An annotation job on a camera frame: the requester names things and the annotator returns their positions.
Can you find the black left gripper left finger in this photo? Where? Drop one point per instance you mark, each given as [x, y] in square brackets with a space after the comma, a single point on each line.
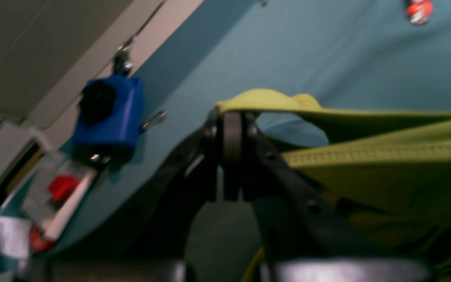
[145, 238]

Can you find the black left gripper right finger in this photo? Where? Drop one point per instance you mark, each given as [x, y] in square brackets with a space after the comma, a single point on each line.
[304, 238]

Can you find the olive green t-shirt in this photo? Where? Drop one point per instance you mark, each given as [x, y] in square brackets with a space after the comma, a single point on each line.
[387, 172]

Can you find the clear case with red part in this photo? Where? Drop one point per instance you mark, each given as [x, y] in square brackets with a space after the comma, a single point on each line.
[55, 191]

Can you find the blue plastic box with knob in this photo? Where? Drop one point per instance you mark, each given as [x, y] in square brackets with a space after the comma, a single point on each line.
[110, 114]

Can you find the blue table cloth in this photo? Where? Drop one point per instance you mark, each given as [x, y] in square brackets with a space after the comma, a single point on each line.
[348, 54]

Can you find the red tape roll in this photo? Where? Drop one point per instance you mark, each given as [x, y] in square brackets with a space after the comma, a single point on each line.
[419, 11]

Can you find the metal key ring clip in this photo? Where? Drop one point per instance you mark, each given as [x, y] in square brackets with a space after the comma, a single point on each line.
[122, 66]

